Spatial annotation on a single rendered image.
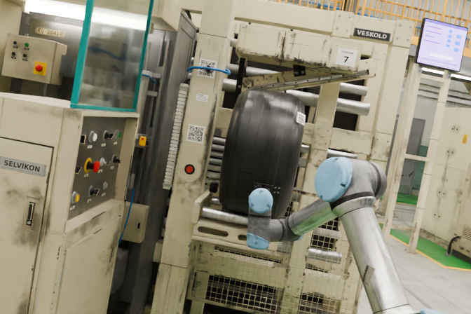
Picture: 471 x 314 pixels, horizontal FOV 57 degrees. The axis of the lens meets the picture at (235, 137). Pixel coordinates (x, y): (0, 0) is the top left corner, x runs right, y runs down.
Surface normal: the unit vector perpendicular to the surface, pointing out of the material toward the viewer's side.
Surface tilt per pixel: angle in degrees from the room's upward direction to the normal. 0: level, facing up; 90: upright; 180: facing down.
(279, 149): 80
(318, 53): 90
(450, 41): 90
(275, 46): 90
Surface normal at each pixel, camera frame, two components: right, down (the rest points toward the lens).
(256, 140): -0.04, -0.20
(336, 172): -0.85, -0.20
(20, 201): -0.09, 0.04
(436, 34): 0.17, 0.08
